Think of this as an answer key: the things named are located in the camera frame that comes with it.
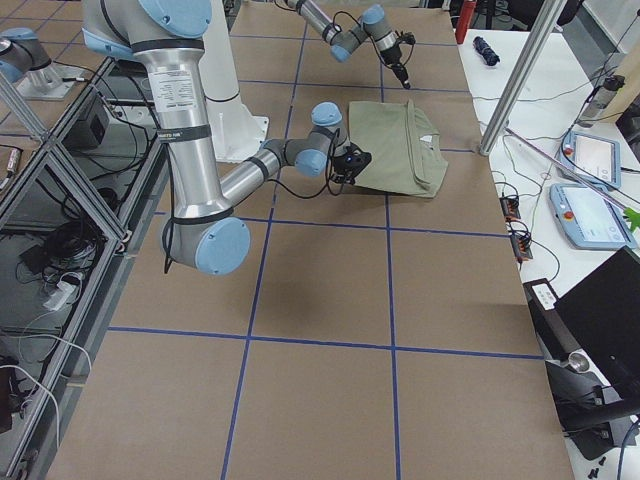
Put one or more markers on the teach pendant tablet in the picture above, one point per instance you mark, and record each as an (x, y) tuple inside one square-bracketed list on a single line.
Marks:
[(588, 221), (595, 159)]

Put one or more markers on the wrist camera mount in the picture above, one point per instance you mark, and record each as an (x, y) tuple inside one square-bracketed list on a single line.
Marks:
[(356, 161), (407, 38)]

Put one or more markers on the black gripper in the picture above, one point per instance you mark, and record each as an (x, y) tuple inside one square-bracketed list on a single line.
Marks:
[(343, 176), (396, 58)]

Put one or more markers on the orange black connector board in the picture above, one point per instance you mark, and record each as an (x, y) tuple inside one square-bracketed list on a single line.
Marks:
[(510, 207)]

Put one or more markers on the lower teach pendant tablet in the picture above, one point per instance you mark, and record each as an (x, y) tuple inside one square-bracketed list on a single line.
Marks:
[(588, 221)]

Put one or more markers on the folded dark blue umbrella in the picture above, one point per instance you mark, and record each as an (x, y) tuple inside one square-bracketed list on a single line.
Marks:
[(485, 51)]

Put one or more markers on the aluminium frame post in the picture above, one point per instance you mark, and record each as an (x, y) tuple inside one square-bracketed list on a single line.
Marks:
[(533, 47)]

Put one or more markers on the olive green long-sleeve shirt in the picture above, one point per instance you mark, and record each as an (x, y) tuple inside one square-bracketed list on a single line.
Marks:
[(401, 163)]

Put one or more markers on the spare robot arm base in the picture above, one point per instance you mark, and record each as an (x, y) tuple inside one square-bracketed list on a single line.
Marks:
[(26, 63)]

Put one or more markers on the red cylinder bottle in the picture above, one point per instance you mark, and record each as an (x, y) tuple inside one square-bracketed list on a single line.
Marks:
[(467, 9)]

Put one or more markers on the water bottle with dark cap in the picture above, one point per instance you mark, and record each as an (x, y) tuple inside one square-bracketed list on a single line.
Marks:
[(599, 99)]

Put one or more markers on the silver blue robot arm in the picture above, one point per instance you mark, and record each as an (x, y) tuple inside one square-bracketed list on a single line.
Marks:
[(167, 39), (345, 34)]

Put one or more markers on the reacher grabber stick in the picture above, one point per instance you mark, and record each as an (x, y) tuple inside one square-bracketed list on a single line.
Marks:
[(629, 214)]

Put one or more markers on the white central pedestal column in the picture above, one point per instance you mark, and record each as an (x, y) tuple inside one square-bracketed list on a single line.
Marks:
[(236, 133)]

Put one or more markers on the white power strip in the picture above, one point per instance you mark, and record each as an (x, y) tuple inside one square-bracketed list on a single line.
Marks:
[(63, 295)]

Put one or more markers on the upper teach pendant tablet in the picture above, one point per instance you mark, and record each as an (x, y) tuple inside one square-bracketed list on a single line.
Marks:
[(595, 159)]

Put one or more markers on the black monitor on stand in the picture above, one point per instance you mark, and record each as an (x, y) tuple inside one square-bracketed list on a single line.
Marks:
[(591, 336)]

